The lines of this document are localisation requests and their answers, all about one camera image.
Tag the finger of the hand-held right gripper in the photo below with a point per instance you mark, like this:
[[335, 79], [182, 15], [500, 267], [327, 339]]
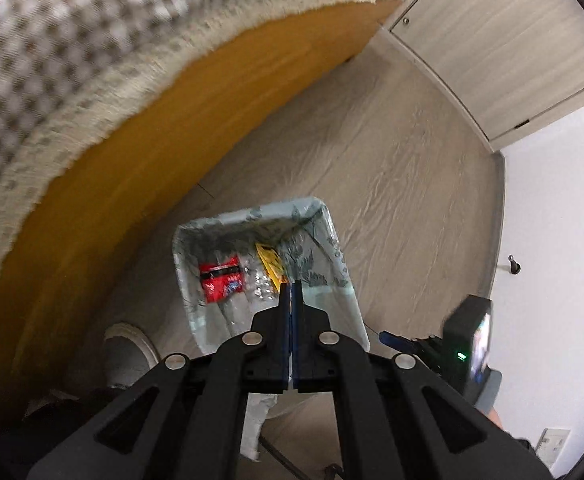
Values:
[[391, 338]]

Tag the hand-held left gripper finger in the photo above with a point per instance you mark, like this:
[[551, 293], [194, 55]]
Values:
[[286, 330], [297, 340]]

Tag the clear plastic packaging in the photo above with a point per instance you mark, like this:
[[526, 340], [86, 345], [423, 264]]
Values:
[[259, 287]]

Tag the yellow snack wrapper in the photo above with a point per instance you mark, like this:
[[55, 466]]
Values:
[[271, 262]]

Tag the red snack wrapper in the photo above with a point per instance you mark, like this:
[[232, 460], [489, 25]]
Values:
[[219, 280]]

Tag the trash bin with floral liner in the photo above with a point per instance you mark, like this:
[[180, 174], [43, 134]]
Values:
[[322, 240]]

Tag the black door stopper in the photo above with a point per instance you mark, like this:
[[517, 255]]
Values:
[[513, 264]]

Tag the white round object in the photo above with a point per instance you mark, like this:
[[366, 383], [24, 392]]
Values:
[[129, 335]]

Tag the wooden bed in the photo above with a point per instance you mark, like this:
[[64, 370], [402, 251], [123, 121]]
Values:
[[122, 185]]

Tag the light wooden door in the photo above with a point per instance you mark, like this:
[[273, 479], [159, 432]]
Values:
[[497, 45]]

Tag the brown checkered blanket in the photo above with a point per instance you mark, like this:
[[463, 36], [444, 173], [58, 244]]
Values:
[[72, 60]]

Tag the white wall socket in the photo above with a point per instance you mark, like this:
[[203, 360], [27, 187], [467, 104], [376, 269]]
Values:
[[553, 444]]

